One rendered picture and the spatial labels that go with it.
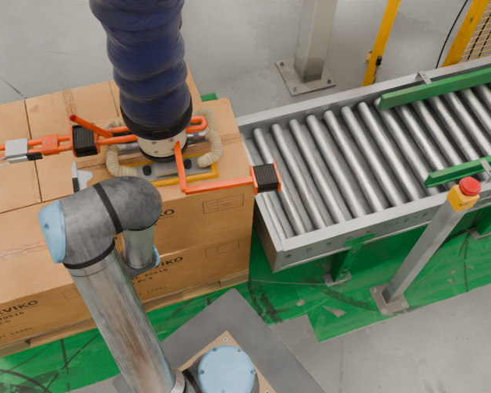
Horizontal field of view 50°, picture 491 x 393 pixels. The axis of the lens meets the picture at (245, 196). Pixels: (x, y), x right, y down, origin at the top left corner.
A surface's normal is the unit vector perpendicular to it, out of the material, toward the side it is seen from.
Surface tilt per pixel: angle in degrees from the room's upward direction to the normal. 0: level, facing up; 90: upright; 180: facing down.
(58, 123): 0
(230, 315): 0
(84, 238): 58
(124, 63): 77
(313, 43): 90
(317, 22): 90
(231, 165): 0
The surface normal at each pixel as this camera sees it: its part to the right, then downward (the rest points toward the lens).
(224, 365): 0.17, -0.50
